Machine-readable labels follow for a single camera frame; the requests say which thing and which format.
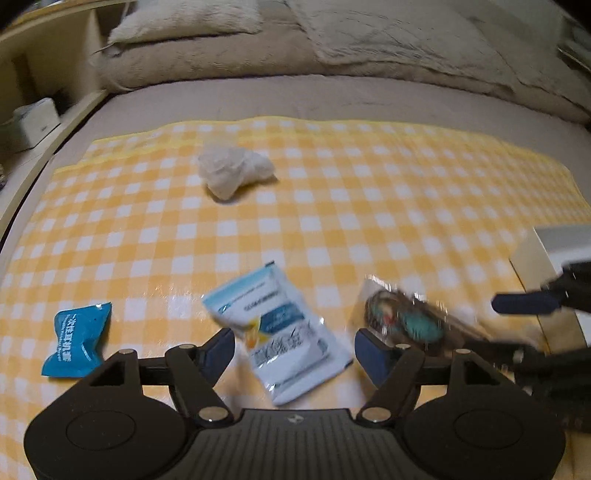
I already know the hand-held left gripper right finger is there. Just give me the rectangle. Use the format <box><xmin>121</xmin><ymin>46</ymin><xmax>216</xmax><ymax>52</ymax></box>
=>
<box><xmin>353</xmin><ymin>328</ymin><xmax>509</xmax><ymax>424</ymax></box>

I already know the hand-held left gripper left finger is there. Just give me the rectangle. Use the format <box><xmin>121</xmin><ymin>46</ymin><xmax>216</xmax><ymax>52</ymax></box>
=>
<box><xmin>84</xmin><ymin>328</ymin><xmax>236</xmax><ymax>424</ymax></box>

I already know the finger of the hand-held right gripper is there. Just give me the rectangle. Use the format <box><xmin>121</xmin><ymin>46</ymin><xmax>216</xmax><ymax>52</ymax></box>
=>
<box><xmin>491</xmin><ymin>287</ymin><xmax>563</xmax><ymax>317</ymax></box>
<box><xmin>464</xmin><ymin>337</ymin><xmax>542</xmax><ymax>367</ymax></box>

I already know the white cardboard box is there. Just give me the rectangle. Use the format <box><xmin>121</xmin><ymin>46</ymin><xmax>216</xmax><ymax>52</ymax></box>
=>
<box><xmin>509</xmin><ymin>224</ymin><xmax>591</xmax><ymax>348</ymax></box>

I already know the clear bag with dark item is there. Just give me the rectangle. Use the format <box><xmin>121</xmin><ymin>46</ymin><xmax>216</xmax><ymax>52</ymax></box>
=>
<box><xmin>350</xmin><ymin>275</ymin><xmax>533</xmax><ymax>360</ymax></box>

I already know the white and blue packet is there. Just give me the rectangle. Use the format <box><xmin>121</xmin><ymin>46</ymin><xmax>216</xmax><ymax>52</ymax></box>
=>
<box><xmin>201</xmin><ymin>261</ymin><xmax>355</xmax><ymax>407</ymax></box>

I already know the small blue packet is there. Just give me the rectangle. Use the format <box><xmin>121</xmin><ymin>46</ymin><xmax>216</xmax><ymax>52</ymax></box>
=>
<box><xmin>41</xmin><ymin>302</ymin><xmax>113</xmax><ymax>378</ymax></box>

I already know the yellow checkered mat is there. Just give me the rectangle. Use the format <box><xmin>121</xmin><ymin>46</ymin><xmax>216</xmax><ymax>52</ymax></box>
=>
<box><xmin>0</xmin><ymin>117</ymin><xmax>591</xmax><ymax>480</ymax></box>

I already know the crumpled white tissue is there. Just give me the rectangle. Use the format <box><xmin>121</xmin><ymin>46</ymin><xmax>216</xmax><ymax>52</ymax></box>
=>
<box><xmin>197</xmin><ymin>145</ymin><xmax>276</xmax><ymax>202</ymax></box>

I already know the grey bed mattress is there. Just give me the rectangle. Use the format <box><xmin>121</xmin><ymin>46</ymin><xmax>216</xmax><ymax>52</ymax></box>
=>
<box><xmin>44</xmin><ymin>69</ymin><xmax>591</xmax><ymax>160</ymax></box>

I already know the folded beige comforter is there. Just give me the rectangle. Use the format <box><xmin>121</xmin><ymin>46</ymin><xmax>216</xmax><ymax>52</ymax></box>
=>
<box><xmin>98</xmin><ymin>33</ymin><xmax>591</xmax><ymax>124</ymax></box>

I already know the white tissue box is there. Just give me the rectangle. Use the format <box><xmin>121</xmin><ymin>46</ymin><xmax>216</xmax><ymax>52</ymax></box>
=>
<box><xmin>0</xmin><ymin>97</ymin><xmax>62</xmax><ymax>151</ymax></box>

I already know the beige quilted blanket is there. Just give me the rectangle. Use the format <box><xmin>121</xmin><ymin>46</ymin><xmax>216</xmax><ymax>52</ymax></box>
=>
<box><xmin>285</xmin><ymin>0</ymin><xmax>523</xmax><ymax>92</ymax></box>

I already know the fluffy beige pillow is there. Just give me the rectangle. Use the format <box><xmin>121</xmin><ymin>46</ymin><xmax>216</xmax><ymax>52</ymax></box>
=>
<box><xmin>107</xmin><ymin>0</ymin><xmax>262</xmax><ymax>45</ymax></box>

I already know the wooden shelf unit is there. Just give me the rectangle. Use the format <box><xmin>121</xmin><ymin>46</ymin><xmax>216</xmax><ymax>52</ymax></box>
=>
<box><xmin>0</xmin><ymin>0</ymin><xmax>140</xmax><ymax>241</ymax></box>

